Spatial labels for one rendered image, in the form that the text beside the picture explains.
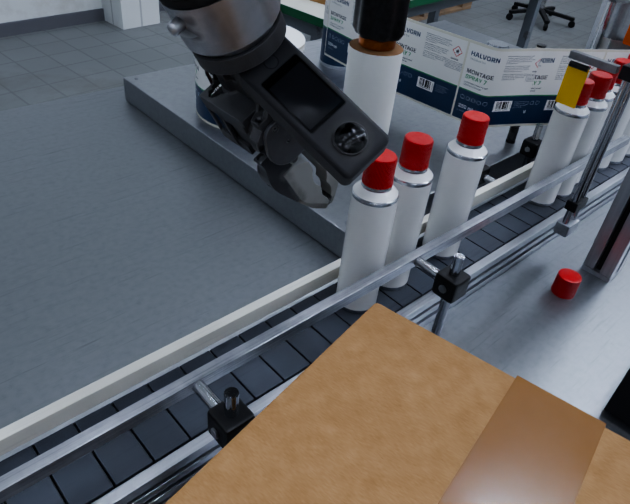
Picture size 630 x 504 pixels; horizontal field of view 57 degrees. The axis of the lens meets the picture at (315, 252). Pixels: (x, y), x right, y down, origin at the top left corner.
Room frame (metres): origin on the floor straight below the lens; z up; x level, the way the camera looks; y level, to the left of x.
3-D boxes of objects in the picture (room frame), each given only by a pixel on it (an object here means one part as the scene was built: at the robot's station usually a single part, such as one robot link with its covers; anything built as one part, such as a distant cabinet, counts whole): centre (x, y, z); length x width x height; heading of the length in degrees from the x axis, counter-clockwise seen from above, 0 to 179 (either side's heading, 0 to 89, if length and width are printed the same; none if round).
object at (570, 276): (0.67, -0.37, 0.85); 0.03 x 0.03 x 0.03
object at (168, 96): (1.21, -0.08, 0.86); 0.80 x 0.67 x 0.05; 136
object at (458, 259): (0.52, -0.14, 0.91); 0.07 x 0.03 x 0.17; 46
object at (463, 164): (0.68, -0.18, 0.98); 0.05 x 0.05 x 0.20
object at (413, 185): (0.60, -0.10, 0.98); 0.05 x 0.05 x 0.20
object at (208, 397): (0.31, 0.07, 0.91); 0.07 x 0.03 x 0.17; 46
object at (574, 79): (0.80, -0.32, 1.09); 0.03 x 0.01 x 0.06; 46
